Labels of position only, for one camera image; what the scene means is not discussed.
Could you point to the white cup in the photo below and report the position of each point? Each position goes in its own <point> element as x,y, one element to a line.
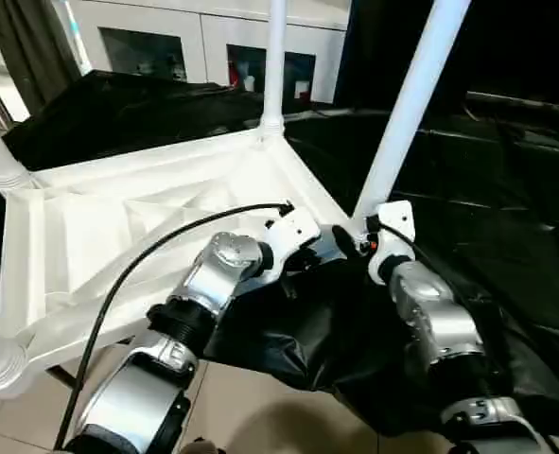
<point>303,90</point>
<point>249,83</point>

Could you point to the white plastic table top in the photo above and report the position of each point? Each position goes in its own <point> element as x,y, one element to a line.
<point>90,218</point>

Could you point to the white cabinet with glass doors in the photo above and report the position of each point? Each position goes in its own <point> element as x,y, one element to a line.
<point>194,33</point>

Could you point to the black mat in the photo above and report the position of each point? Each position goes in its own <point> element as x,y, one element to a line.
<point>487,218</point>

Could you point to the grey window curtain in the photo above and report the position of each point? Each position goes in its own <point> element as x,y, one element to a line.
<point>33,43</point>

